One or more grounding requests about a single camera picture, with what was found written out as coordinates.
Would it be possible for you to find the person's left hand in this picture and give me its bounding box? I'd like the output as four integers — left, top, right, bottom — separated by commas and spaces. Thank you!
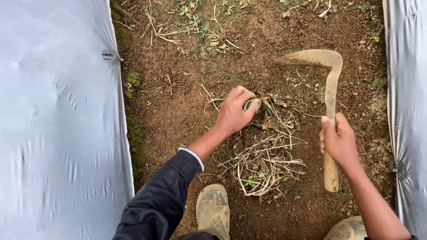
215, 86, 262, 135

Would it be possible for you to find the person's right hand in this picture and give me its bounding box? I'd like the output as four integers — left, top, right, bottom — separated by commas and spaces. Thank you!
319, 112, 361, 167

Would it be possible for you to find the muddy sickle with wooden handle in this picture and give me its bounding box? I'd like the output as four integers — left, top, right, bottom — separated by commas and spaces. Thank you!
274, 49, 343, 193

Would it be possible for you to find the clump of dry weeds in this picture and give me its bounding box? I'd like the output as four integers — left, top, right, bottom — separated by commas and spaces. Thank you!
200, 84, 307, 200

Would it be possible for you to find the silver plastic mulch sheet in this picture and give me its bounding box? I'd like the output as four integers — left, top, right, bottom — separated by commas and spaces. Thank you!
0, 0, 135, 240
382, 0, 427, 239

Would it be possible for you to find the muddy rubber boot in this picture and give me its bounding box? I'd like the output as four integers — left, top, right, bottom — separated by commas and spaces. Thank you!
323, 216, 367, 240
196, 184, 231, 240

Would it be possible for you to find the patch of dry stalks and weeds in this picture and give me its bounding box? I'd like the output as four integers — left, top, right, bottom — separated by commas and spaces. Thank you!
142, 0, 244, 60

